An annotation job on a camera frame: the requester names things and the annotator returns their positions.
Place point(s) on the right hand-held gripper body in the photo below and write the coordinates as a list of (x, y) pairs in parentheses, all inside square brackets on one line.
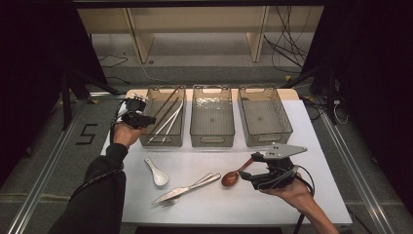
[(279, 175)]

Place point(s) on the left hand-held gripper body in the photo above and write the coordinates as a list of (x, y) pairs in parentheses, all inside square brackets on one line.
[(129, 117)]

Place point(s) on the brown wooden spoon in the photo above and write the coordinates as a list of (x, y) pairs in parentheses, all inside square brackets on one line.
[(230, 179)]

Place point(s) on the brown wooden chopstick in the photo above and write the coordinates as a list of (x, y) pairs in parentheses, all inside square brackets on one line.
[(167, 100), (165, 113)]

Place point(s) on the white chopstick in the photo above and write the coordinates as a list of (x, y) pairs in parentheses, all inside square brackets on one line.
[(168, 121), (173, 125)]

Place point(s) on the smoky clear plastic bin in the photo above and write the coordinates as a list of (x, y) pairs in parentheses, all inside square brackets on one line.
[(162, 136), (212, 118), (263, 117)]

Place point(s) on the white ceramic spoon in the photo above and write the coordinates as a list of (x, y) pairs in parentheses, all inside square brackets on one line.
[(160, 178)]

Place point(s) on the steel table knife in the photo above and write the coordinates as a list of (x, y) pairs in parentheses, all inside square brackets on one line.
[(175, 193)]

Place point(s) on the person's left hand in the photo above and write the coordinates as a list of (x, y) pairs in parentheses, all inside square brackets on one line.
[(126, 135)]

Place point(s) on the person's right hand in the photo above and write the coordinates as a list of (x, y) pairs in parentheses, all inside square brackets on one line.
[(298, 195)]

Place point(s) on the white table cover sheet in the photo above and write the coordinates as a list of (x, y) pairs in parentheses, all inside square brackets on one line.
[(207, 214)]

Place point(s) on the black tripod stand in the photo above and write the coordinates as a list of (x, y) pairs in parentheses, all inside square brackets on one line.
[(66, 107), (331, 104)]

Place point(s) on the beige wooden desk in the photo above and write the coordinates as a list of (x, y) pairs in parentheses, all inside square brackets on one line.
[(201, 19)]

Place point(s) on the black metal crossbar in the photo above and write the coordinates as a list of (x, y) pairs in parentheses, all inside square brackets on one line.
[(195, 3)]

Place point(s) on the dark curtain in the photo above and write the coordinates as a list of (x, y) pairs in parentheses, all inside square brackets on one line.
[(373, 81), (26, 65)]

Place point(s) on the aluminium floor rail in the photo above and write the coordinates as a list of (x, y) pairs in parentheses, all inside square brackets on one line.
[(48, 169), (352, 169)]

